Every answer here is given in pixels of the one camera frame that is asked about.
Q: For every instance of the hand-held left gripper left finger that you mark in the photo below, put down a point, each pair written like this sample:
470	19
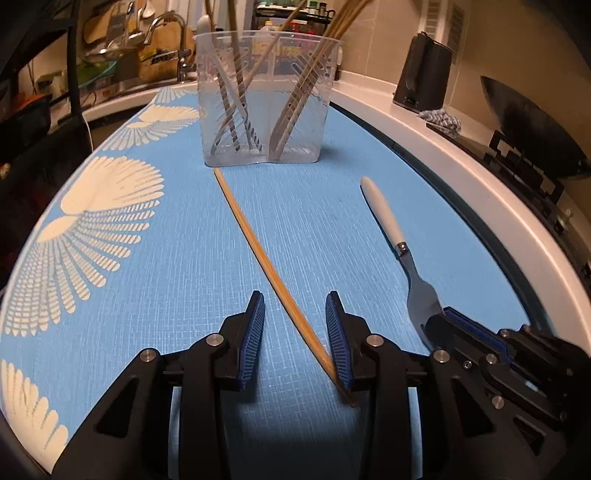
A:
249	341

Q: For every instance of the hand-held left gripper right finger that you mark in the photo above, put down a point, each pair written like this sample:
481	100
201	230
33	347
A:
339	341

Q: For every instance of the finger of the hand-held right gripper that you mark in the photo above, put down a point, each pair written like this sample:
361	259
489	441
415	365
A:
452	339
475	330

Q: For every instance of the long wooden chopstick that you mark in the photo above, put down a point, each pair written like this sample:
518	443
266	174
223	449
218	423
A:
268	272

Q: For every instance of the clear plastic utensil container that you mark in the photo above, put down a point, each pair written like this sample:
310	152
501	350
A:
265	115

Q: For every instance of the bundle of wooden chopsticks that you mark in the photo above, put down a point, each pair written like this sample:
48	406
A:
298	104

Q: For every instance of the blue white patterned mat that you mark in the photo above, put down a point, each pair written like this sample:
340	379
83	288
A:
184	230

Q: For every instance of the black gas stove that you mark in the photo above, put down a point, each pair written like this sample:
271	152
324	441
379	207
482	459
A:
545	194

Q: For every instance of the blue knitted dishcloth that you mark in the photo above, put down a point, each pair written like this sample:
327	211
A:
442	122

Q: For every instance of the black wok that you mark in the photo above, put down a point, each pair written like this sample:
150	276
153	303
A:
531	124

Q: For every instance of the black knife block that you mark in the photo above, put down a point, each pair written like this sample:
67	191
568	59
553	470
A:
422	74

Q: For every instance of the dark oil dispenser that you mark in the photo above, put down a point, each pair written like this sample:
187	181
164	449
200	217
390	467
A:
338	62

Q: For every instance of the round wooden cutting board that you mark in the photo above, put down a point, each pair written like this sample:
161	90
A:
159	50

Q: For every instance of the green plastic basin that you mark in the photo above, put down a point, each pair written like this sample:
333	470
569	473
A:
94	74

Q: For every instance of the black condiment rack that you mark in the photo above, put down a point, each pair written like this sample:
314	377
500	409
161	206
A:
330	18

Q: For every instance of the chrome kitchen faucet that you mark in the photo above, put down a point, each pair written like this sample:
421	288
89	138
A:
159	21

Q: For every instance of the wall vent grille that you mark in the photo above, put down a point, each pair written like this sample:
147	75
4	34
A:
456	27
433	18

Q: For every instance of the black shelf frame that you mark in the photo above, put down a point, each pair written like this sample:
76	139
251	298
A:
74	83

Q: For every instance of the white wall socket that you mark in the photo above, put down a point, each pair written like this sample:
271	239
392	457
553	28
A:
50	84

